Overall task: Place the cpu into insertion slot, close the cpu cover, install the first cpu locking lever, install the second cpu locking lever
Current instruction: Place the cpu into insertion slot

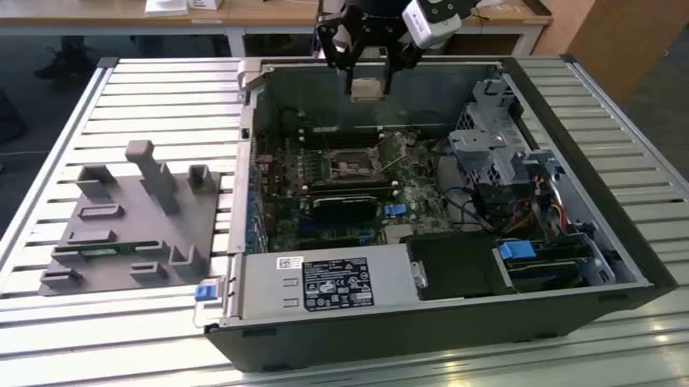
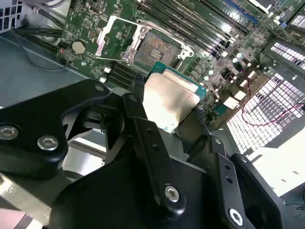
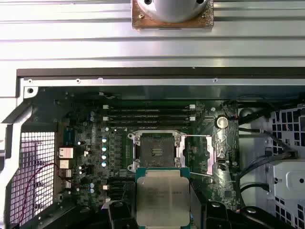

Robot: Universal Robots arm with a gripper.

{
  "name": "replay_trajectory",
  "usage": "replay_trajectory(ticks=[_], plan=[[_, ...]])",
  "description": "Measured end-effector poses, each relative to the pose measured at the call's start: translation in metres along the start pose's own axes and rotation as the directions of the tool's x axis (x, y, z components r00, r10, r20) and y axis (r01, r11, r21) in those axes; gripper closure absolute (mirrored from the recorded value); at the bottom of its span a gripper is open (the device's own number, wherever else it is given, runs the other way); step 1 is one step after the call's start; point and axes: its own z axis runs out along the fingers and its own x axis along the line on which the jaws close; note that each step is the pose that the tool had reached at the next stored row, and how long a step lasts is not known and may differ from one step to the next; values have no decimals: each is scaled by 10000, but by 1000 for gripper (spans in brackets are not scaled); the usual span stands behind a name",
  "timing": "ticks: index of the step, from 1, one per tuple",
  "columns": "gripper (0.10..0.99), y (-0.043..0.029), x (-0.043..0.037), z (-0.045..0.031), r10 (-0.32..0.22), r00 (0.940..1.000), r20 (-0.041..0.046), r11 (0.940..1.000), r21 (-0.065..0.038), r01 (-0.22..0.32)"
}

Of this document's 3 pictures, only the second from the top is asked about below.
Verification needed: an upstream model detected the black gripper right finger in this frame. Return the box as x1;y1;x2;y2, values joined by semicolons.
187;106;285;229

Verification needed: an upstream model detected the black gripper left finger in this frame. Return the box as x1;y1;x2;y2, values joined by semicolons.
0;75;188;217

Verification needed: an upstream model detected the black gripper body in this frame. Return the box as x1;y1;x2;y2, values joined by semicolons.
49;106;223;229

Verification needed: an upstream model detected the silver CPU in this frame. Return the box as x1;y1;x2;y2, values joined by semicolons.
142;61;207;133

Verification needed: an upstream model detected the metal socket cover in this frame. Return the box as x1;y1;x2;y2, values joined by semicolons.
94;15;150;64

